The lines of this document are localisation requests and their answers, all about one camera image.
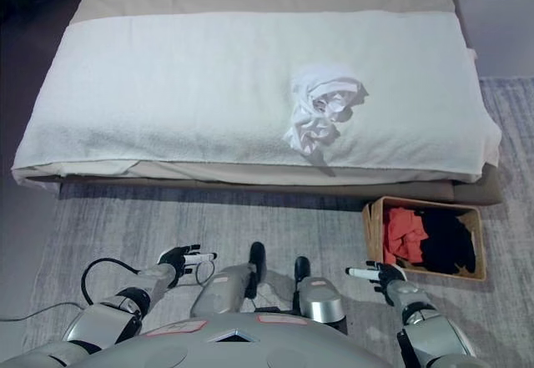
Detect woven wicker laundry basket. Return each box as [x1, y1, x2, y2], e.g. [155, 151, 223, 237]
[360, 195, 487, 282]

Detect crumpled white garment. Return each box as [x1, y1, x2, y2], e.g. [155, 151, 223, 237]
[282, 65, 370, 177]

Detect black crumpled garment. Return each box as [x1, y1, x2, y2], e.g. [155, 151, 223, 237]
[416, 208, 477, 276]

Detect silver left robot leg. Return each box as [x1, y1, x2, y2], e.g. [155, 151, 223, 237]
[189, 241, 267, 318]

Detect grey floor rug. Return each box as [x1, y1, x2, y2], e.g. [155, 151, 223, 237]
[16, 76, 534, 368]

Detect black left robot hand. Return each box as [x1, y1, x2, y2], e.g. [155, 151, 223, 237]
[157, 243, 218, 290]

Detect white terry bed blanket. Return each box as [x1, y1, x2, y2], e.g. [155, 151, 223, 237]
[12, 8, 502, 176]

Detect silver robot leg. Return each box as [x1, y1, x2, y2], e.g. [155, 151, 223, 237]
[189, 241, 267, 318]
[291, 255, 347, 335]

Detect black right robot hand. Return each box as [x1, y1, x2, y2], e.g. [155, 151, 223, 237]
[345, 260, 408, 294]

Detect orange crumpled garment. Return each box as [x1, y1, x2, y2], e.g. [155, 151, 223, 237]
[382, 207, 429, 264]

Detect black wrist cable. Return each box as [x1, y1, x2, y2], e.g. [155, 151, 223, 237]
[80, 257, 143, 305]

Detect silver right robot leg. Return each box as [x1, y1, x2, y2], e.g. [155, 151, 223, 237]
[291, 255, 347, 335]

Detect silver robot torso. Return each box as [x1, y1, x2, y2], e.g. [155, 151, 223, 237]
[24, 311, 393, 368]

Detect grey floor cable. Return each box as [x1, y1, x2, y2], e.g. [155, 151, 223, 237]
[0, 301, 83, 323]

